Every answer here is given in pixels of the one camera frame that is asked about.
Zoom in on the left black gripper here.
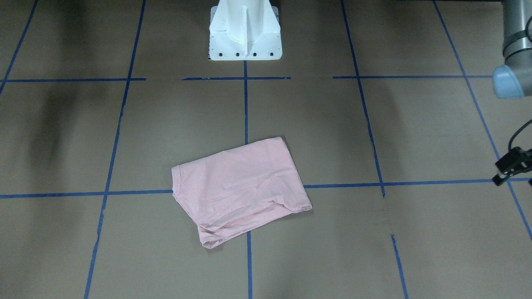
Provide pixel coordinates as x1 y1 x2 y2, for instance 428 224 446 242
492 147 532 186

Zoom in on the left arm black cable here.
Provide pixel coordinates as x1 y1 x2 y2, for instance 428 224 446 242
508 120 532 153

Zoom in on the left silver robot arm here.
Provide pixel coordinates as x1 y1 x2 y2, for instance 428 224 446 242
492 0 532 186

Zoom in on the pink Snoopy t-shirt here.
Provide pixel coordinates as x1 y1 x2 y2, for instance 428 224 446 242
171 137 312 249

